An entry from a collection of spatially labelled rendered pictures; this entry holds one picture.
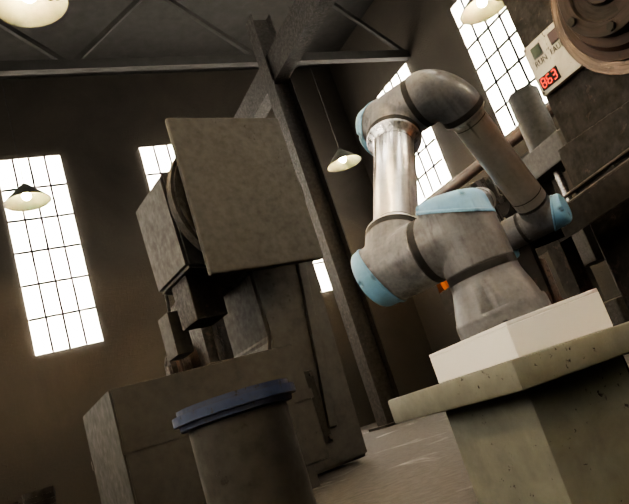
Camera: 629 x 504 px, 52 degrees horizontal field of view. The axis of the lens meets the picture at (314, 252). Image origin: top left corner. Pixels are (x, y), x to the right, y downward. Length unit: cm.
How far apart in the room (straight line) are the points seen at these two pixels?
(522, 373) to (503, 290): 20
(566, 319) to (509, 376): 20
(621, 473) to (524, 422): 15
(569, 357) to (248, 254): 311
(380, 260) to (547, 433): 38
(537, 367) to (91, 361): 1047
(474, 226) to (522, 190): 46
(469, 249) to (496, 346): 16
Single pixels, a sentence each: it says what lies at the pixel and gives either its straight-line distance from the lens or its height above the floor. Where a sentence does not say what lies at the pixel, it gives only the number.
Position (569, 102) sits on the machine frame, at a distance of 227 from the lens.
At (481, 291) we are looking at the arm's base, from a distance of 103.
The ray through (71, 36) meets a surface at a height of 760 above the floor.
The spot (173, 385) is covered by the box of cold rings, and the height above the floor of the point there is 68.
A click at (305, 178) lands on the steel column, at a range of 891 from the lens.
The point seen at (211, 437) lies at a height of 35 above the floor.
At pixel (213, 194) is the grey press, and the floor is 175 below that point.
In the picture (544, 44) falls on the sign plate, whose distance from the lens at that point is 232.
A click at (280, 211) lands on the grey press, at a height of 160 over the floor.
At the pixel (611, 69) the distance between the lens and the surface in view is 199.
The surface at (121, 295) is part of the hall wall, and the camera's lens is 1148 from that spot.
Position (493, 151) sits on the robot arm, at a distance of 145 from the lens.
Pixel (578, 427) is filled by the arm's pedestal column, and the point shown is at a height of 19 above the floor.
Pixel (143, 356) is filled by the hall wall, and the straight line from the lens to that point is 1126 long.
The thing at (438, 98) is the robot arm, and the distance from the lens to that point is 138.
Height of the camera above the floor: 30
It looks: 14 degrees up
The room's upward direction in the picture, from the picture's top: 18 degrees counter-clockwise
